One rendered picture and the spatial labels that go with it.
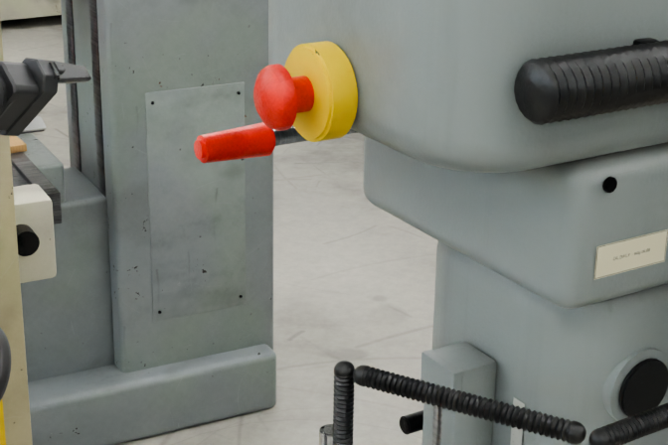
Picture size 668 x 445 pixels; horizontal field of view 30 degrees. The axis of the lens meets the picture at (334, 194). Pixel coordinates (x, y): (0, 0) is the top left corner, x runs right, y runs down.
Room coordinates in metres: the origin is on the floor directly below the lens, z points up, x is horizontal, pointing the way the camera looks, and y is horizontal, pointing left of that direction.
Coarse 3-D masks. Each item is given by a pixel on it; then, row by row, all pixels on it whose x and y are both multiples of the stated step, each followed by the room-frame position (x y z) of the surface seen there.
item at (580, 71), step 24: (624, 48) 0.66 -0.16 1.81; (648, 48) 0.67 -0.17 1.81; (528, 72) 0.63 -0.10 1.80; (552, 72) 0.62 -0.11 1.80; (576, 72) 0.63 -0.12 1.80; (600, 72) 0.64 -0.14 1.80; (624, 72) 0.65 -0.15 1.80; (648, 72) 0.65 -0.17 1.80; (528, 96) 0.63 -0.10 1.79; (552, 96) 0.62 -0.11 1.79; (576, 96) 0.62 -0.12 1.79; (600, 96) 0.63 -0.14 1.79; (624, 96) 0.64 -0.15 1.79; (648, 96) 0.65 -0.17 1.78; (552, 120) 0.63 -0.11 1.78
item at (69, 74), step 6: (60, 66) 1.53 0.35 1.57; (66, 66) 1.55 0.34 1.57; (72, 66) 1.56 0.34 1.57; (78, 66) 1.57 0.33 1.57; (60, 72) 1.53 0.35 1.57; (66, 72) 1.54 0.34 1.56; (72, 72) 1.55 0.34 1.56; (78, 72) 1.56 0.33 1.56; (84, 72) 1.57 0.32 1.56; (60, 78) 1.52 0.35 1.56; (66, 78) 1.53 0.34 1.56; (72, 78) 1.54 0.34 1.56; (78, 78) 1.55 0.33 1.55; (84, 78) 1.56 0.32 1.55; (90, 78) 1.57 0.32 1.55
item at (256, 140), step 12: (216, 132) 0.81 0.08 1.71; (228, 132) 0.81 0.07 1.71; (240, 132) 0.82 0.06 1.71; (252, 132) 0.82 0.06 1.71; (264, 132) 0.82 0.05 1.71; (276, 132) 0.83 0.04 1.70; (288, 132) 0.84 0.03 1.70; (348, 132) 0.86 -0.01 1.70; (204, 144) 0.80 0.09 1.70; (216, 144) 0.80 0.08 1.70; (228, 144) 0.81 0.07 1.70; (240, 144) 0.81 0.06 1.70; (252, 144) 0.81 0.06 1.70; (264, 144) 0.82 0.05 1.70; (276, 144) 0.83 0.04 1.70; (204, 156) 0.80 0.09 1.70; (216, 156) 0.80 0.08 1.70; (228, 156) 0.81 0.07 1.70; (240, 156) 0.81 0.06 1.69; (252, 156) 0.82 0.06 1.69
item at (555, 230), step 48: (384, 192) 0.86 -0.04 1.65; (432, 192) 0.81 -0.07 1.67; (480, 192) 0.77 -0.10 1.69; (528, 192) 0.73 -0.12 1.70; (576, 192) 0.70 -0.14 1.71; (624, 192) 0.71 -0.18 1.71; (480, 240) 0.76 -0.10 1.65; (528, 240) 0.72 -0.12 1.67; (576, 240) 0.70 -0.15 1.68; (624, 240) 0.71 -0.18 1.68; (528, 288) 0.73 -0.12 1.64; (576, 288) 0.70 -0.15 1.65; (624, 288) 0.72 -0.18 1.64
